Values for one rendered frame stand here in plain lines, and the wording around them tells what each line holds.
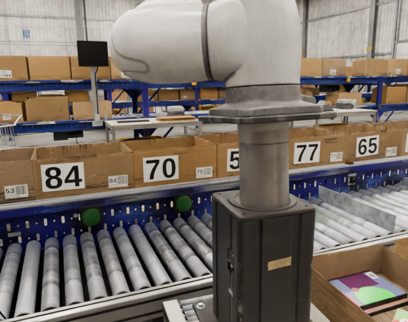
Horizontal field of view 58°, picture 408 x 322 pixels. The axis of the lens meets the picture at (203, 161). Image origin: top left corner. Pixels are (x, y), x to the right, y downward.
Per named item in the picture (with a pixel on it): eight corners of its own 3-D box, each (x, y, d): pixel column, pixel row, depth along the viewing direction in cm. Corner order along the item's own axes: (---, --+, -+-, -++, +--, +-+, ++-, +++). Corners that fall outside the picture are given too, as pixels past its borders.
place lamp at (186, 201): (177, 213, 160) (176, 197, 158) (176, 212, 161) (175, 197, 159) (192, 211, 162) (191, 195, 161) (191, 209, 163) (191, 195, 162)
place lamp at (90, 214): (83, 227, 146) (81, 210, 144) (82, 226, 147) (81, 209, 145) (101, 224, 148) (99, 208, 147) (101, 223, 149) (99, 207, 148)
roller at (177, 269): (180, 295, 111) (179, 280, 110) (143, 232, 159) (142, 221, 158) (195, 292, 113) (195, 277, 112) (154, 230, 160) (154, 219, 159)
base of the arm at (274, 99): (341, 110, 74) (342, 82, 73) (246, 117, 66) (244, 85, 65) (288, 110, 91) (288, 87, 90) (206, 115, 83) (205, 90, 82)
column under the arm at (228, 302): (337, 351, 81) (348, 209, 74) (227, 381, 73) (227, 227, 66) (279, 289, 105) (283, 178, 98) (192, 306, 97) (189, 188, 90)
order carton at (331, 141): (287, 171, 186) (288, 138, 183) (258, 160, 213) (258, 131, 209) (348, 163, 200) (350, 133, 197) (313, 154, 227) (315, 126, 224)
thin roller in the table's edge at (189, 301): (181, 303, 99) (273, 285, 107) (179, 299, 101) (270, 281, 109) (181, 310, 99) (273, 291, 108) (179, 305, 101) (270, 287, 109)
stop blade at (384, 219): (392, 236, 146) (394, 215, 144) (317, 202, 188) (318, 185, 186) (394, 236, 146) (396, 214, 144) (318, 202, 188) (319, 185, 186)
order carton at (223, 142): (216, 179, 172) (216, 144, 169) (195, 167, 199) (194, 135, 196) (287, 171, 186) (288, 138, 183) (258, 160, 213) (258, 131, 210)
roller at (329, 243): (334, 259, 132) (335, 246, 131) (260, 213, 180) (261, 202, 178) (345, 256, 134) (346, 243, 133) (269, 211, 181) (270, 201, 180)
